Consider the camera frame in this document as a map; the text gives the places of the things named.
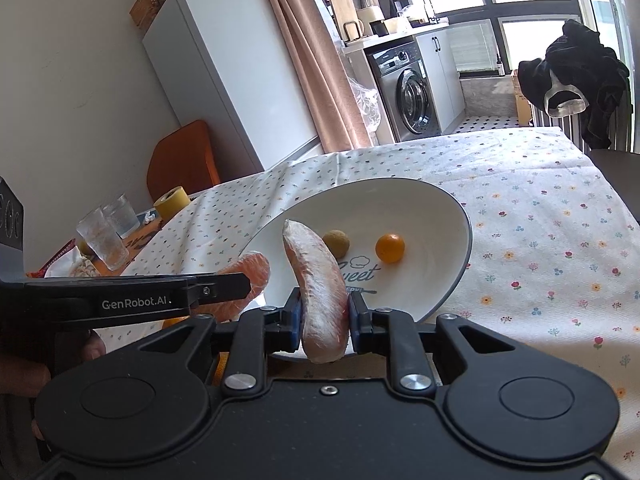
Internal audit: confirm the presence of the white kitchen cabinet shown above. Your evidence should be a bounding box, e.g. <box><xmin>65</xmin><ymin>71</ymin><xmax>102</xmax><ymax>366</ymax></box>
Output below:
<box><xmin>415</xmin><ymin>27</ymin><xmax>467</xmax><ymax>135</ymax></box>

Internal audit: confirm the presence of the orange chair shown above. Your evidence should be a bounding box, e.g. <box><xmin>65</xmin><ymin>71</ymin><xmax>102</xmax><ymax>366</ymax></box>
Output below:
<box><xmin>146</xmin><ymin>120</ymin><xmax>222</xmax><ymax>207</ymax></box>

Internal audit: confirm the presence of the snack packet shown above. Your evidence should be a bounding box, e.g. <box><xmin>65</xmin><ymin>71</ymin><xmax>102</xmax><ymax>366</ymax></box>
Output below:
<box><xmin>27</xmin><ymin>239</ymin><xmax>101</xmax><ymax>279</ymax></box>

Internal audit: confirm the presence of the white refrigerator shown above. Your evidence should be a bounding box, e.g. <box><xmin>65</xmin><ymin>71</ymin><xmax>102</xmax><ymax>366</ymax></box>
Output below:
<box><xmin>141</xmin><ymin>0</ymin><xmax>325</xmax><ymax>174</ymax></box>

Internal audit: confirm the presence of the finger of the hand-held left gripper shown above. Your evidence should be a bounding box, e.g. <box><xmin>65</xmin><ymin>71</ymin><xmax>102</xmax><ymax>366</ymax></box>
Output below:
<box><xmin>187</xmin><ymin>271</ymin><xmax>251</xmax><ymax>309</ymax></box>

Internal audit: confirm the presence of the dark chair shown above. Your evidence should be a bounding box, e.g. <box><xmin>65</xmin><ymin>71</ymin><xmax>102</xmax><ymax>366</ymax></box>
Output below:
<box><xmin>530</xmin><ymin>80</ymin><xmax>640</xmax><ymax>213</ymax></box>

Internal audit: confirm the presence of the clear plastic bag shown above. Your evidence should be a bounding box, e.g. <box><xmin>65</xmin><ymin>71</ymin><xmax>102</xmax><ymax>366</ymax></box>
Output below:
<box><xmin>350</xmin><ymin>76</ymin><xmax>384</xmax><ymax>134</ymax></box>

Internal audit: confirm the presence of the person's left hand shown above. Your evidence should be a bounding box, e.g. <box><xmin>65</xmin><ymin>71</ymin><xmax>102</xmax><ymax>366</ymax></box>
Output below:
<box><xmin>0</xmin><ymin>332</ymin><xmax>107</xmax><ymax>399</ymax></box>

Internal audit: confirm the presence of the black garment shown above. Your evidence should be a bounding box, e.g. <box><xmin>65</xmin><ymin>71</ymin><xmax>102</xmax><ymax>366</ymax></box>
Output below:
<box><xmin>517</xmin><ymin>19</ymin><xmax>631</xmax><ymax>151</ymax></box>

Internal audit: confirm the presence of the yellow tape roll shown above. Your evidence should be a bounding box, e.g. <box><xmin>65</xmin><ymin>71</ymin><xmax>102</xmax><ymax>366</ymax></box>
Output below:
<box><xmin>153</xmin><ymin>186</ymin><xmax>192</xmax><ymax>221</ymax></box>

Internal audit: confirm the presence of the small orange kumquat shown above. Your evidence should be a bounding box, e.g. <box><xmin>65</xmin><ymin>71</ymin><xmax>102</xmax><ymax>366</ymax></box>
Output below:
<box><xmin>375</xmin><ymin>233</ymin><xmax>406</xmax><ymax>264</ymax></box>

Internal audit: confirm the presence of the peeled orange grapefruit segment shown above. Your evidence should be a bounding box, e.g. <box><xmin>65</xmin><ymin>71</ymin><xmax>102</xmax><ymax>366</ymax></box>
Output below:
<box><xmin>212</xmin><ymin>251</ymin><xmax>272</xmax><ymax>324</ymax></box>

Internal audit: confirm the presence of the brown cardboard box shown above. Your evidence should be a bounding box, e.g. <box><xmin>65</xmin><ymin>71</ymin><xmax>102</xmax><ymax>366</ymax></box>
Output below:
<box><xmin>510</xmin><ymin>70</ymin><xmax>534</xmax><ymax>127</ymax></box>

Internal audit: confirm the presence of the grey washing machine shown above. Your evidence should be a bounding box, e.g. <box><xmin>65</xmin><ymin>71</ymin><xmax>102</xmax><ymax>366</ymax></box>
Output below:
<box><xmin>366</xmin><ymin>41</ymin><xmax>441</xmax><ymax>143</ymax></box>

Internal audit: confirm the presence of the pink-brown curtain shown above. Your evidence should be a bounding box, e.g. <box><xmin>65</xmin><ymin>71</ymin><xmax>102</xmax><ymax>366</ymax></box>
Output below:
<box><xmin>255</xmin><ymin>0</ymin><xmax>374</xmax><ymax>154</ymax></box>

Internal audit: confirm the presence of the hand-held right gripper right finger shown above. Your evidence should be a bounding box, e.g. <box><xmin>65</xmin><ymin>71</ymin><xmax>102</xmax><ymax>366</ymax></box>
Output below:
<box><xmin>349</xmin><ymin>292</ymin><xmax>517</xmax><ymax>394</ymax></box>

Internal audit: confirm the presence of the white round plate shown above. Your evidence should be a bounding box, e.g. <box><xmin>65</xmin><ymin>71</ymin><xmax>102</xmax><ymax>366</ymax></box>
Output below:
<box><xmin>239</xmin><ymin>178</ymin><xmax>474</xmax><ymax>364</ymax></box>

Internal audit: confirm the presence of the wicker basket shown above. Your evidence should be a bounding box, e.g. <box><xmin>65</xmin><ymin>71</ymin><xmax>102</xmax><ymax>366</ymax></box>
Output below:
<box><xmin>129</xmin><ymin>0</ymin><xmax>161</xmax><ymax>31</ymax></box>

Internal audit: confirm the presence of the clear glass cup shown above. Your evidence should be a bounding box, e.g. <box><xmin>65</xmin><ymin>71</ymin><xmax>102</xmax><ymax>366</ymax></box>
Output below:
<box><xmin>76</xmin><ymin>208</ymin><xmax>130</xmax><ymax>271</ymax></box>
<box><xmin>102</xmin><ymin>194</ymin><xmax>141</xmax><ymax>240</ymax></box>

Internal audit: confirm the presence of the wooden cutting board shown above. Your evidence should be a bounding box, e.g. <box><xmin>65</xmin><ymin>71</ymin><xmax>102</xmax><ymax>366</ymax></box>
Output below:
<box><xmin>328</xmin><ymin>0</ymin><xmax>365</xmax><ymax>42</ymax></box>

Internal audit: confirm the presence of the small brown longan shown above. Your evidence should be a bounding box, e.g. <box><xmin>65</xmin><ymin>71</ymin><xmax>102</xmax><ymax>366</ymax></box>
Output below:
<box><xmin>321</xmin><ymin>229</ymin><xmax>350</xmax><ymax>257</ymax></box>

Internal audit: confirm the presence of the floral white tablecloth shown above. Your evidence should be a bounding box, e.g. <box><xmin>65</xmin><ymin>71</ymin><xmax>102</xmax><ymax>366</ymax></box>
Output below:
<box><xmin>95</xmin><ymin>126</ymin><xmax>640</xmax><ymax>467</ymax></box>

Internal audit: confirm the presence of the white canister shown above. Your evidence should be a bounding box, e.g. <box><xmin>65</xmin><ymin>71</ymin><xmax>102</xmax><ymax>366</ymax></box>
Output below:
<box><xmin>356</xmin><ymin>6</ymin><xmax>384</xmax><ymax>36</ymax></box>

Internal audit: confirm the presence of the peeled pomelo segment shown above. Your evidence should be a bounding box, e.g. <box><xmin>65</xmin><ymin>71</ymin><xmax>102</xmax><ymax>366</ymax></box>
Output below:
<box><xmin>282</xmin><ymin>218</ymin><xmax>351</xmax><ymax>365</ymax></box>

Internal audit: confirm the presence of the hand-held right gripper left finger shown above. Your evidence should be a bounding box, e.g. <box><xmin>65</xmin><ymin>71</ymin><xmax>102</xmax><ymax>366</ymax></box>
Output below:
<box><xmin>140</xmin><ymin>288</ymin><xmax>305</xmax><ymax>394</ymax></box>

